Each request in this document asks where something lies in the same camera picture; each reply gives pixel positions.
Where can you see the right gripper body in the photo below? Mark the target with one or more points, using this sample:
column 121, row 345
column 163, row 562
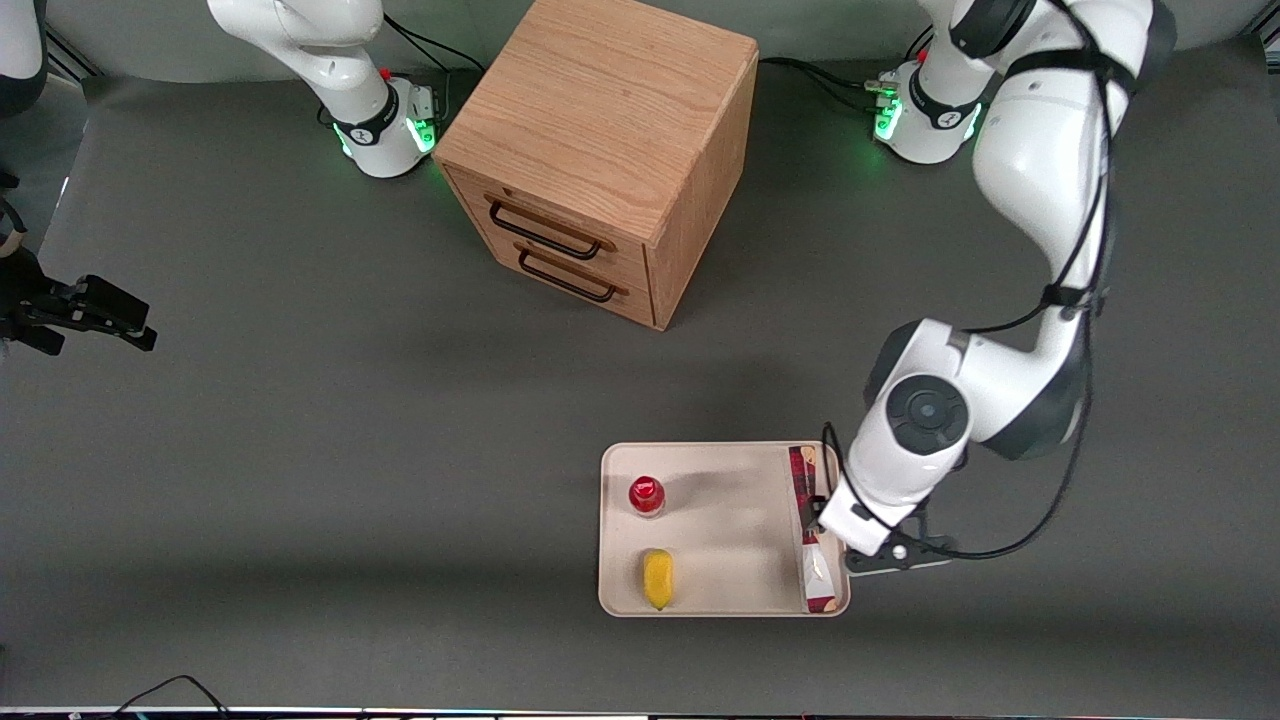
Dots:
column 22, row 297

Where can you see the red cookie box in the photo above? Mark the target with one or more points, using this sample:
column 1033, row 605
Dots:
column 815, row 575

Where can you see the wooden two-drawer cabinet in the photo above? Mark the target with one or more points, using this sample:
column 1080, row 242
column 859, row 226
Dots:
column 600, row 130

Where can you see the yellow toy lemon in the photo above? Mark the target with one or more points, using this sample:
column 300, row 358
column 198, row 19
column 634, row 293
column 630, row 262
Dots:
column 657, row 578

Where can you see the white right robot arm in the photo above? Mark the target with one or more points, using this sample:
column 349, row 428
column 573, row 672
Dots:
column 300, row 40

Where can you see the cream plastic tray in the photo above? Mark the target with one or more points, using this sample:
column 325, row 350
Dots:
column 720, row 530

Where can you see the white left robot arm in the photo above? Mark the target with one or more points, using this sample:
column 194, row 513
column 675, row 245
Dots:
column 1045, row 160

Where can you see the red capped small bottle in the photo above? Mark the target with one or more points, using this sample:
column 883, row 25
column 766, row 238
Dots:
column 647, row 495

